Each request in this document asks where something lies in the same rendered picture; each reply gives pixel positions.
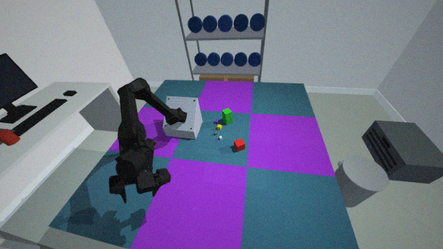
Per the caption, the red block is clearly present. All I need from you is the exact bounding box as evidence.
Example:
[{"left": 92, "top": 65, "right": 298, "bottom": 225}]
[{"left": 234, "top": 138, "right": 245, "bottom": 151}]

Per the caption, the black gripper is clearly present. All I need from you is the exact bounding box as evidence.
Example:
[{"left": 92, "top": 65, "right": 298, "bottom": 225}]
[{"left": 109, "top": 163, "right": 171, "bottom": 203}]

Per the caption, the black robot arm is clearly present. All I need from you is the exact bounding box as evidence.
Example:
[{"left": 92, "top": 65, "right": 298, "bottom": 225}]
[{"left": 116, "top": 77, "right": 187, "bottom": 194}]

